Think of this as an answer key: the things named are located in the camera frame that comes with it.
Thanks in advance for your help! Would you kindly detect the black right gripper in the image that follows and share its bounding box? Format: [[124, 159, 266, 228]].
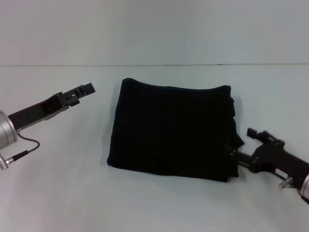
[[223, 128, 309, 192]]

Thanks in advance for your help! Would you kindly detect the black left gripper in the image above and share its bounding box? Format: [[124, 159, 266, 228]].
[[7, 82, 97, 133]]

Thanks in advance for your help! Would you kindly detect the black t-shirt with FREE print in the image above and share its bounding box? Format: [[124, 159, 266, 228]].
[[107, 77, 245, 184]]

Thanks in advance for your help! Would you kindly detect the right arm cable with plug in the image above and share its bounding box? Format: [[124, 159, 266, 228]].
[[278, 177, 295, 190]]

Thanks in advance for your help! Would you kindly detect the arm cable with plug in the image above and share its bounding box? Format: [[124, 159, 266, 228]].
[[0, 133, 41, 172], [278, 177, 295, 190]]

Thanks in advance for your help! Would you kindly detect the left arm cable with plug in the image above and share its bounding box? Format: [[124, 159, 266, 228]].
[[0, 133, 41, 172]]

